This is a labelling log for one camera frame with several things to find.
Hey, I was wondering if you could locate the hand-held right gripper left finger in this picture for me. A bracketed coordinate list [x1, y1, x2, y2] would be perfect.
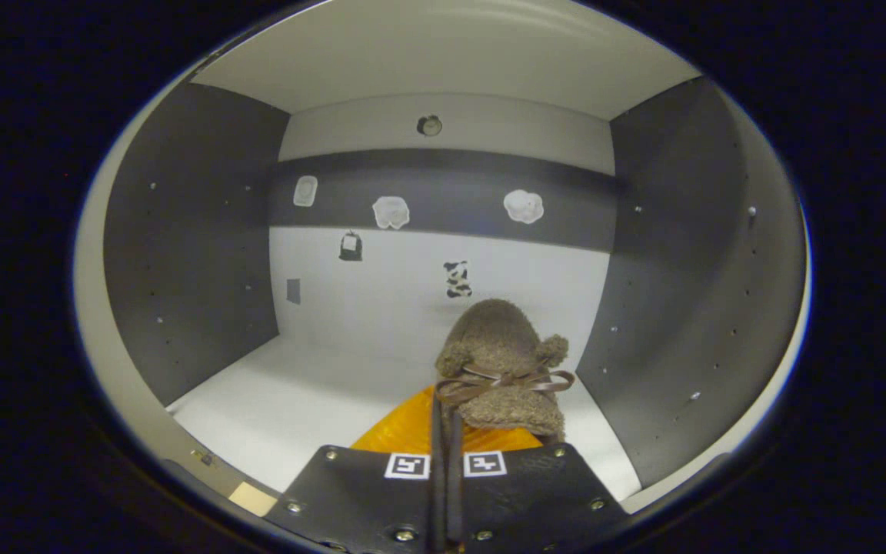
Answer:
[265, 385, 444, 554]

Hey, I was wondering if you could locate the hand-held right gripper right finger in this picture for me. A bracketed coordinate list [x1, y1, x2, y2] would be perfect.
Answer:
[458, 425, 630, 554]

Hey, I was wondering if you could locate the white shoe cabinet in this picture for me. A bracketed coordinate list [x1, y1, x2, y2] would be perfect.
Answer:
[74, 0, 813, 539]

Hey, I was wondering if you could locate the brown fuzzy shoe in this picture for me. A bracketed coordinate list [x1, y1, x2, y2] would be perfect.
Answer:
[431, 299, 576, 549]

